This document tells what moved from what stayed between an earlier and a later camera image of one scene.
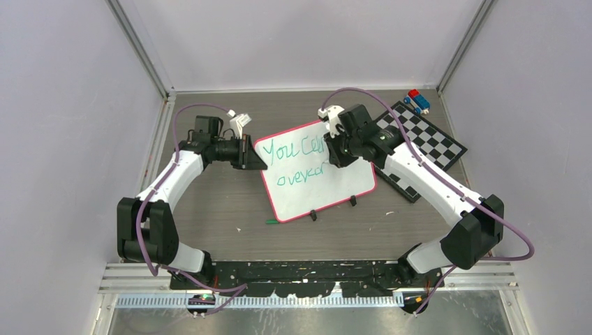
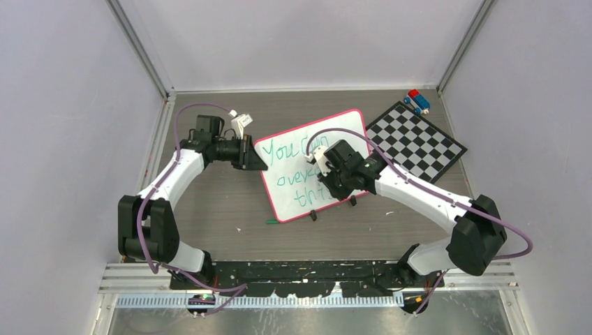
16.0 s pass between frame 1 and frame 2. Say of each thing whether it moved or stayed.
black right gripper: moved
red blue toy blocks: stayed
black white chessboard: stayed
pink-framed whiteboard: stayed
